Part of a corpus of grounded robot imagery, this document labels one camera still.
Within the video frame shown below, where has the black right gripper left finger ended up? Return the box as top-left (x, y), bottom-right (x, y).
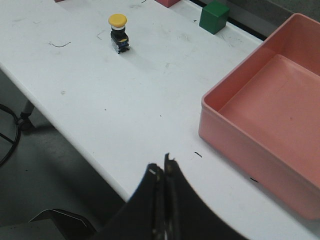
top-left (92, 163), bottom-right (164, 240)

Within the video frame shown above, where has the yellow push button switch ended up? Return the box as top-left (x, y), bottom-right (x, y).
top-left (108, 13), bottom-right (130, 54)

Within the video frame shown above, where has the table leg with caster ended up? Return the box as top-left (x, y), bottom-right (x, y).
top-left (17, 100), bottom-right (35, 131)

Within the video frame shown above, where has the grey box on floor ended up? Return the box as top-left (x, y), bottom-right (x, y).
top-left (0, 208), bottom-right (97, 240)

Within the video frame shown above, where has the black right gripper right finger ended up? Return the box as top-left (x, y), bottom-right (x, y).
top-left (164, 153), bottom-right (246, 240)

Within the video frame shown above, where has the black floor cable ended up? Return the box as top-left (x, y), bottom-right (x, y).
top-left (0, 103), bottom-right (22, 167)

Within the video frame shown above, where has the pink plastic bin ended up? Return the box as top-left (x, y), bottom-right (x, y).
top-left (198, 13), bottom-right (320, 220)

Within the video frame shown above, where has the pink cube block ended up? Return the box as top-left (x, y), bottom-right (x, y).
top-left (155, 0), bottom-right (180, 8)

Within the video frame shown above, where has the green cube block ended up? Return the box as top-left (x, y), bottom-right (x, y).
top-left (199, 0), bottom-right (230, 35)

